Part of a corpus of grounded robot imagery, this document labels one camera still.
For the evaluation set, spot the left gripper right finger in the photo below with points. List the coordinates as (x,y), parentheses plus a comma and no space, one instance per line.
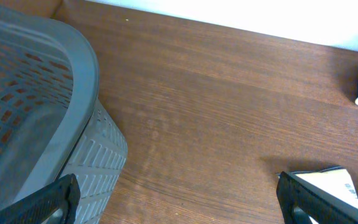
(300,201)

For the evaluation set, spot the grey plastic mesh basket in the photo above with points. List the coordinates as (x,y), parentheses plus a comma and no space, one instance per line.
(51,120)

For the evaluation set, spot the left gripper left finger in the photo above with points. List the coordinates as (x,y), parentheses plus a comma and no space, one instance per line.
(54,203)

